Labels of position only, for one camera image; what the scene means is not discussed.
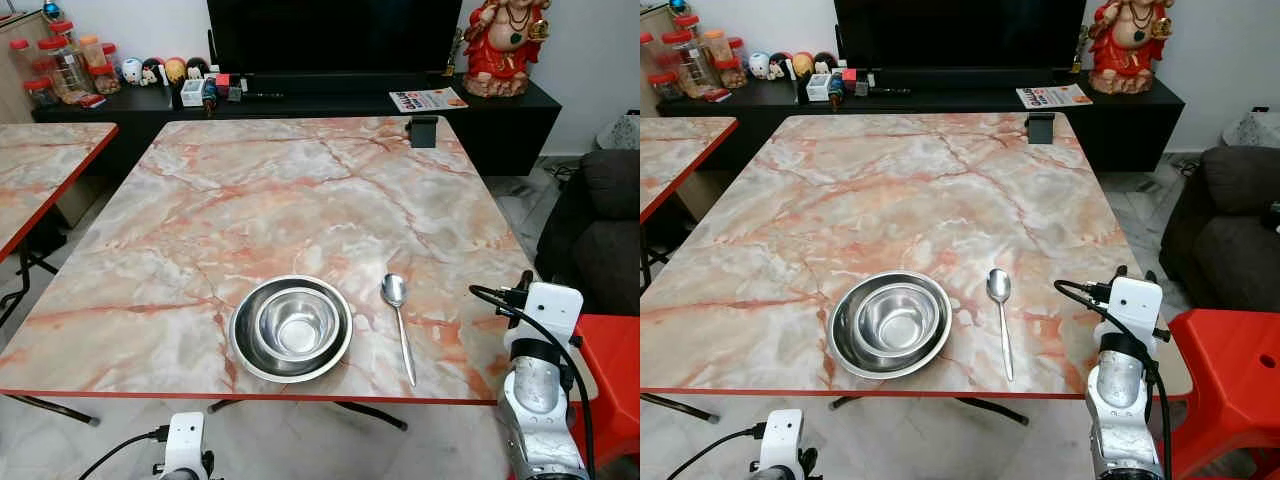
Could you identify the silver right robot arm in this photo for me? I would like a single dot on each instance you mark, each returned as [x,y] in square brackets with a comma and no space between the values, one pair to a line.
[535,400]
[1120,400]

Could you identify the dark grey sofa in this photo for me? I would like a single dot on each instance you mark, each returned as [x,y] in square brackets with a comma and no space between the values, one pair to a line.
[1220,240]
[600,240]

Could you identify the steel spoon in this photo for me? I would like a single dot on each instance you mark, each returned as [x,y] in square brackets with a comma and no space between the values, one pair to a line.
[998,285]
[393,290]

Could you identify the red plastic stool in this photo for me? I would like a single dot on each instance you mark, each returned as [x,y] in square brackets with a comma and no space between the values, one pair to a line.
[1230,370]
[610,380]

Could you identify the large shallow steel bowl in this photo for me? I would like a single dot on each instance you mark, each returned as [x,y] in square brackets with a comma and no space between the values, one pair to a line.
[845,350]
[245,355]

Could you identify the black white stuffed toy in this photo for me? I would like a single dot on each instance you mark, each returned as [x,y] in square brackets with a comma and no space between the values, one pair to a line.
[1273,215]

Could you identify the black metal table legs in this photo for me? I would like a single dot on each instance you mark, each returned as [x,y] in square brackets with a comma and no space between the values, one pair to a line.
[370,415]
[990,411]

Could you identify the black TV console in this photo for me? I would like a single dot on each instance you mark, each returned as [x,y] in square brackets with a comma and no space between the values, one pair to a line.
[1120,125]
[500,130]

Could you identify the black table clamp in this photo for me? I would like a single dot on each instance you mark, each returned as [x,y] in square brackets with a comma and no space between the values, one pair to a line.
[424,133]
[1040,130]

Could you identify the small steel bowl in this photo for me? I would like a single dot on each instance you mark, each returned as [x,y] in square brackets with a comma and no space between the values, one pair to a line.
[897,320]
[297,325]

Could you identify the grey patterned cushion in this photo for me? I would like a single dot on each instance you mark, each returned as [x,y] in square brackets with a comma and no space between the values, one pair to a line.
[1255,130]
[622,133]

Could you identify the orange white flyer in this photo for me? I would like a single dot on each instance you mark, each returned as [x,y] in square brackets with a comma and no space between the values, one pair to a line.
[1055,96]
[428,100]

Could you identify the red laughing Buddha statue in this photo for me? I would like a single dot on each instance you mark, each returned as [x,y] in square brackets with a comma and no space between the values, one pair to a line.
[500,50]
[1125,50]

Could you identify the gold ornament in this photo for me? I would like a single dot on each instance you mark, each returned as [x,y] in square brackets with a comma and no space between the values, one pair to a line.
[1080,50]
[458,55]

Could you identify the small clear jar red lid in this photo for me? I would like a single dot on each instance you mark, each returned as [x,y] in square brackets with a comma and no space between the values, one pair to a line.
[665,88]
[652,55]
[40,95]
[18,58]

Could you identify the flat red packet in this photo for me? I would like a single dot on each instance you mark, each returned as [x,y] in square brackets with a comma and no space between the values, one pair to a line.
[92,100]
[717,95]

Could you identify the large clear jar red lid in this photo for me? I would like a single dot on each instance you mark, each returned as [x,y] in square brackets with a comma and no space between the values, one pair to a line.
[690,62]
[65,70]

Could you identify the beige wooden cabinet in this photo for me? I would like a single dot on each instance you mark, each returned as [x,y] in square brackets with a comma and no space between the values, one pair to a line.
[10,90]
[652,18]

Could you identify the black television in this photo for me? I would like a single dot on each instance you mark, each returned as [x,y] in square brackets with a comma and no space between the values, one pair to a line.
[330,35]
[960,30]

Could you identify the clear jar orange snacks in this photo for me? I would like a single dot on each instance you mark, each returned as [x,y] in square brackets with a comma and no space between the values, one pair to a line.
[92,52]
[715,45]

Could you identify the small grey object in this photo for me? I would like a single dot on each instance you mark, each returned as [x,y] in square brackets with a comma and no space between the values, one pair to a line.
[862,86]
[236,92]

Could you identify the black white round figurine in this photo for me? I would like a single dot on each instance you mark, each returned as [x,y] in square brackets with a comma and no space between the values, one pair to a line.
[778,68]
[153,74]

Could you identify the small white box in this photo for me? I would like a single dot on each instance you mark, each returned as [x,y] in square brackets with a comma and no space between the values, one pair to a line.
[192,95]
[816,90]

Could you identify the yellow round figurine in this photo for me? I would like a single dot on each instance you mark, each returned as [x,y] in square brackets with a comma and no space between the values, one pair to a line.
[176,68]
[802,63]

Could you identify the dark brown round figurine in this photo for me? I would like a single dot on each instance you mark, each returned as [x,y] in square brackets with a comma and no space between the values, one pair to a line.
[198,67]
[825,62]

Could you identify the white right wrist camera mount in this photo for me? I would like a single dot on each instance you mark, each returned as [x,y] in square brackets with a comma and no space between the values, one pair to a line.
[1135,305]
[555,310]

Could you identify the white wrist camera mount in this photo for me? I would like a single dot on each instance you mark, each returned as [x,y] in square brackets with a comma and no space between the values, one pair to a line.
[780,440]
[185,440]
[1135,305]
[555,310]

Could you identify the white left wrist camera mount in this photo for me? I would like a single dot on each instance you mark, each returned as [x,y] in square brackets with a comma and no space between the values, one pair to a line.
[185,440]
[780,440]

